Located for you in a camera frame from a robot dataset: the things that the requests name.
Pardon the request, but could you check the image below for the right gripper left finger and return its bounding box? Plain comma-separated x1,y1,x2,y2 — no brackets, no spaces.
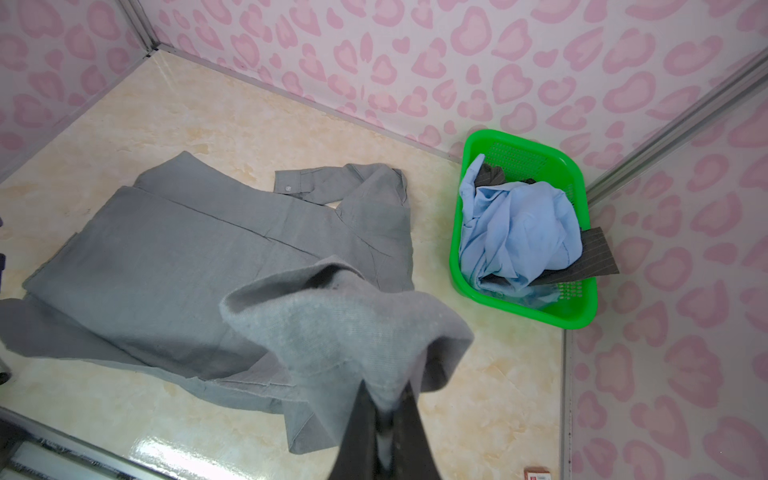
328,382,379,480

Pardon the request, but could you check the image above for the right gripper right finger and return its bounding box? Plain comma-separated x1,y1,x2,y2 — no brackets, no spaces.
391,384,441,480

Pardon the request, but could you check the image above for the grey long sleeve shirt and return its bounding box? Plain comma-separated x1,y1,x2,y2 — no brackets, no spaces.
1,152,474,454

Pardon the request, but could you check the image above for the red white label card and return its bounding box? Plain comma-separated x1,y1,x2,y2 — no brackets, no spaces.
523,466,552,480

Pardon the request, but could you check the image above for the green plastic basket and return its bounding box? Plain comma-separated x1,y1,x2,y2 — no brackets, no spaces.
449,129,598,330

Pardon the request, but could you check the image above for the light blue shirt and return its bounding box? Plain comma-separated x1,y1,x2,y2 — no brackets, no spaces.
458,154,583,308

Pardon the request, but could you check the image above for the black shirt in basket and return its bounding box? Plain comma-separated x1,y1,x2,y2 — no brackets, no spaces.
476,164,620,286

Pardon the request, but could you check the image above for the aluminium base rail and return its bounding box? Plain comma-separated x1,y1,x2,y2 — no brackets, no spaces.
1,408,168,480

